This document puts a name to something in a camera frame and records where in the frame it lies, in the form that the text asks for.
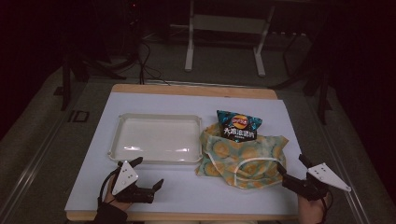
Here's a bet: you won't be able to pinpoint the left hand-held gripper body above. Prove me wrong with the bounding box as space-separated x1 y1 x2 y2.
110 160 156 204

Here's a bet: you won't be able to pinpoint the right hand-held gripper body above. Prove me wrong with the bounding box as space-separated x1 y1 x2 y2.
282 161 353 202

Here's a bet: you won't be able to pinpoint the white plastic tray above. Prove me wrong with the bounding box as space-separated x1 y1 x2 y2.
107 113 204 165

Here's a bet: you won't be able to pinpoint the yellow flower print cloth bag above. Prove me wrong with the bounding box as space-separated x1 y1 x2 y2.
195 122 290 190

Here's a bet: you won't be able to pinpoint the dark blue chip bag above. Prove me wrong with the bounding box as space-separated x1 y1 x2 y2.
216 109 263 144

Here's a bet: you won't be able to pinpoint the person's left hand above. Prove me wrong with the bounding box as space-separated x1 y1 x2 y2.
103 175 134 213

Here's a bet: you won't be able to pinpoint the person's right hand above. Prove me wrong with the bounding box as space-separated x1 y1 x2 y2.
297 191 332 224

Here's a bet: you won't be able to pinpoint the white table mat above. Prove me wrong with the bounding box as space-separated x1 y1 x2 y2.
64 91 308 217

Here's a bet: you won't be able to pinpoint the dark metal stand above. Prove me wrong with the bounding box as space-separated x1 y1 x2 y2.
53 46 128 112
269 31 333 126

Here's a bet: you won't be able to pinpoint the white metal stand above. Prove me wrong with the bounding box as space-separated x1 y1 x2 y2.
184 0 276 78

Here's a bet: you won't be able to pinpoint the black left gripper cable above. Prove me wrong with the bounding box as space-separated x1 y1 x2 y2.
98 168 120 205

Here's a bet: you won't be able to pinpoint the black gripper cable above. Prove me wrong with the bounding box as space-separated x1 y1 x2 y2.
320 189 333 224
98 168 120 205

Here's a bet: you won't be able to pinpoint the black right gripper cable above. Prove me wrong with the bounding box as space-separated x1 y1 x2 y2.
320 189 333 224

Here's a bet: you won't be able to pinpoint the black floor cables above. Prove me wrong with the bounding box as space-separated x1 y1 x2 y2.
135 40 173 87

